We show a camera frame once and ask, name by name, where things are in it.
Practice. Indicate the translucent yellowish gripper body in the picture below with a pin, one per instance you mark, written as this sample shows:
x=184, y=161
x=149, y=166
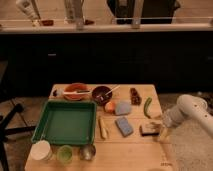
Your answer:
x=162, y=129

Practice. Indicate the wooden eraser with black felt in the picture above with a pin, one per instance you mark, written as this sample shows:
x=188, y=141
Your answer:
x=149, y=129

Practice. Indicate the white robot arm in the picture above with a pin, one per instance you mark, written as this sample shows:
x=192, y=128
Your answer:
x=187, y=106

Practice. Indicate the blue sponge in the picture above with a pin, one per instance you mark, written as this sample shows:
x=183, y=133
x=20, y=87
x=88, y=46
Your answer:
x=123, y=125

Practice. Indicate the grey blue cloth pad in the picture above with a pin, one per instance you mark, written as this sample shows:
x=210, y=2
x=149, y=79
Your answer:
x=122, y=108

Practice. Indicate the orange round fruit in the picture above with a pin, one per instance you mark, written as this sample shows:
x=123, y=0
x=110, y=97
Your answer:
x=110, y=107

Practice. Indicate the yellow banana shaped toy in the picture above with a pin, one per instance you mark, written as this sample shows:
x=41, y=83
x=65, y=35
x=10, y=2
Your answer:
x=103, y=128

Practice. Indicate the wooden spoon in bowl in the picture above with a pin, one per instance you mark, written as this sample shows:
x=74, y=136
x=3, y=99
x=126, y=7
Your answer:
x=113, y=89

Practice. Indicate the dark brown bowl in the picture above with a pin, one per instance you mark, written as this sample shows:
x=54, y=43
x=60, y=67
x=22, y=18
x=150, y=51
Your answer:
x=101, y=90

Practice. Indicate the metal cup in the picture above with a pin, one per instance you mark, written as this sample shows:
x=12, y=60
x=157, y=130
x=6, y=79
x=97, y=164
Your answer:
x=87, y=152

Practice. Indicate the orange red bowl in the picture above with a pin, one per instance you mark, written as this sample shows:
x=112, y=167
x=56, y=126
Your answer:
x=73, y=88

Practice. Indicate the green cup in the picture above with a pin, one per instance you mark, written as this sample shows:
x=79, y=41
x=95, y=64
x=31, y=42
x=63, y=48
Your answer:
x=64, y=154

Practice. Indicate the green plastic tray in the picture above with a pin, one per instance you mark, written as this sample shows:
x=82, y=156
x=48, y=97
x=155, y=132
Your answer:
x=66, y=123

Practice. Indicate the white cup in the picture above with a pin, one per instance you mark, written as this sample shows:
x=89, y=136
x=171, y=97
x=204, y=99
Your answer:
x=41, y=151

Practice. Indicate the white handled brush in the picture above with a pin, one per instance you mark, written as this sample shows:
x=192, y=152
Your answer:
x=59, y=92

